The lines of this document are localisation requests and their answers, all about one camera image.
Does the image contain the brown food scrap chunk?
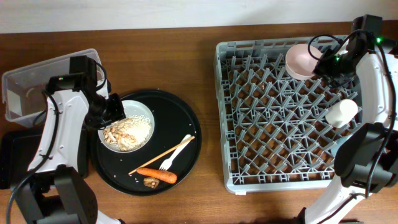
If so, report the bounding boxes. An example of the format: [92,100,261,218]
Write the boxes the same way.
[144,177,160,189]

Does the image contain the clear plastic waste bin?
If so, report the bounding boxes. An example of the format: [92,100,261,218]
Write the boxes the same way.
[1,49,101,128]

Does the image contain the orange carrot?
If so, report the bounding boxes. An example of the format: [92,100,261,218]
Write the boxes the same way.
[136,167,177,184]

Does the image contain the black rectangular tray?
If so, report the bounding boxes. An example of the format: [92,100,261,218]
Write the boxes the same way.
[1,127,90,189]

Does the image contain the pink shallow bowl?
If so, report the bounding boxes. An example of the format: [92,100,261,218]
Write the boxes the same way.
[285,44,322,80]

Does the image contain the light blue plastic cup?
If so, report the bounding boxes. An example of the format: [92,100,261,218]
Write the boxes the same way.
[330,134,352,157]

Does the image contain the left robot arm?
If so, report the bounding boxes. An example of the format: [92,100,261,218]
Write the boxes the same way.
[6,55,126,223]

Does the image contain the round black serving tray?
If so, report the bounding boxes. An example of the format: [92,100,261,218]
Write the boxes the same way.
[91,90,202,196]

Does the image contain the cream white cup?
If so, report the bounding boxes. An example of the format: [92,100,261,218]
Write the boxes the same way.
[325,99,358,128]

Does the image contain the grey dinner plate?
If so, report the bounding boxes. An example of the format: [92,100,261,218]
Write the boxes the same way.
[100,100,155,153]

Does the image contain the wooden chopstick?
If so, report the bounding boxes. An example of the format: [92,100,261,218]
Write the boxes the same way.
[128,136,195,175]

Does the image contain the grey plastic dishwasher rack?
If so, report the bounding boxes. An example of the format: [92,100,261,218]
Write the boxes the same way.
[214,35,363,194]

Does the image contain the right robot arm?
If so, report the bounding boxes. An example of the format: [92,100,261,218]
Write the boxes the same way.
[295,14,397,223]

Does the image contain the white plastic fork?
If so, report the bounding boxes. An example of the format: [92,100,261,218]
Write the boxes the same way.
[159,142,188,170]

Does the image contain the rice and mushroom leftovers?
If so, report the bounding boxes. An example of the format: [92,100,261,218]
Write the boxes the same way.
[99,115,154,152]

